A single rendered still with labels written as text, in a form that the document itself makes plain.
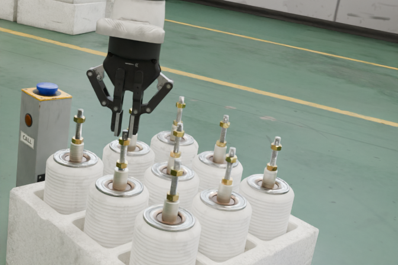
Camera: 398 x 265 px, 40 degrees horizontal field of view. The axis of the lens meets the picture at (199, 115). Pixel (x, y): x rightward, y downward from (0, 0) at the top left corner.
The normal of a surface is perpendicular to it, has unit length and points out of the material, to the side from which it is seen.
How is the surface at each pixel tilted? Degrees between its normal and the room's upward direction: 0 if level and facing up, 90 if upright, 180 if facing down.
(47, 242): 90
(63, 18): 90
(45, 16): 90
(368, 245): 0
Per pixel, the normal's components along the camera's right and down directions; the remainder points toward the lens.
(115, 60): -0.04, 0.29
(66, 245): -0.69, 0.11
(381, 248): 0.15, -0.94
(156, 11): 0.70, 0.17
